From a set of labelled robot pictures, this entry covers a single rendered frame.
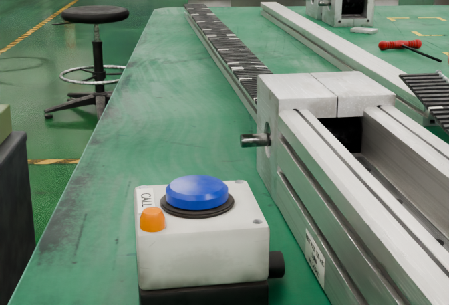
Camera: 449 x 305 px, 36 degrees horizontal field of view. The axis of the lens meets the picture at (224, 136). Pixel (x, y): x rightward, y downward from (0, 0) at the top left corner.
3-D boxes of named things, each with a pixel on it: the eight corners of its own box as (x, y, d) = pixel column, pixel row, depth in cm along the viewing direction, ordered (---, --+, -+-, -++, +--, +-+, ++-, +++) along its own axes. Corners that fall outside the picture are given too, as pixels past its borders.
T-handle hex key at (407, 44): (376, 49, 126) (377, 40, 125) (418, 47, 127) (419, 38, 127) (416, 67, 111) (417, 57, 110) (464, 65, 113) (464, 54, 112)
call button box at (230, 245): (136, 262, 49) (132, 180, 47) (269, 252, 51) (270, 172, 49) (140, 325, 42) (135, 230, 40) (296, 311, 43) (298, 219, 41)
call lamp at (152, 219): (139, 222, 41) (138, 204, 41) (164, 220, 42) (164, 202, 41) (140, 233, 40) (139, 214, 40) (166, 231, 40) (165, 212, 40)
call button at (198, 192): (164, 201, 46) (163, 174, 45) (223, 198, 46) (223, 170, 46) (168, 227, 42) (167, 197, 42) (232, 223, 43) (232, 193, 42)
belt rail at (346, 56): (260, 14, 171) (260, 2, 170) (276, 14, 171) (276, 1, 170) (422, 126, 80) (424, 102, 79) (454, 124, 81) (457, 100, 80)
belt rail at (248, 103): (184, 16, 168) (184, 3, 167) (200, 15, 169) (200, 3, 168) (262, 134, 78) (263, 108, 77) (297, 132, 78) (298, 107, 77)
